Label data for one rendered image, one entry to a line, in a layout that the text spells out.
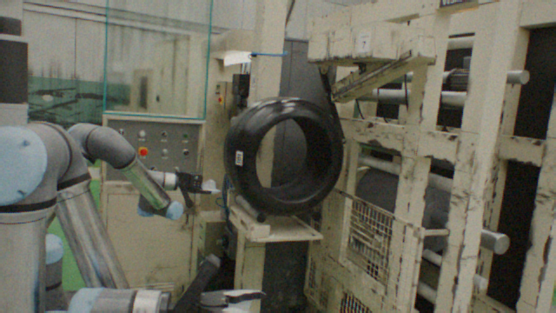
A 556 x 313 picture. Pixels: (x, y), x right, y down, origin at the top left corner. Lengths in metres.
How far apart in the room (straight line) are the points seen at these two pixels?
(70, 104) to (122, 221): 8.23
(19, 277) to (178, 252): 1.85
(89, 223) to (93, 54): 9.91
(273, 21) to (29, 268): 1.75
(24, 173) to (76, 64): 9.99
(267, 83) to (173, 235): 1.04
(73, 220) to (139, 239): 1.67
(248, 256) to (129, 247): 0.68
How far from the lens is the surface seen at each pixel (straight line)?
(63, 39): 10.73
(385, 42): 1.84
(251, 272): 2.45
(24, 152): 0.76
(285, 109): 1.89
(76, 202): 0.92
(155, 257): 2.64
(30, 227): 0.82
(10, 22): 1.17
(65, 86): 10.63
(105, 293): 0.85
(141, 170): 1.64
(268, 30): 2.26
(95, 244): 0.94
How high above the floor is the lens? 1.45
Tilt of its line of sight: 8 degrees down
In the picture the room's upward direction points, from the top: 5 degrees clockwise
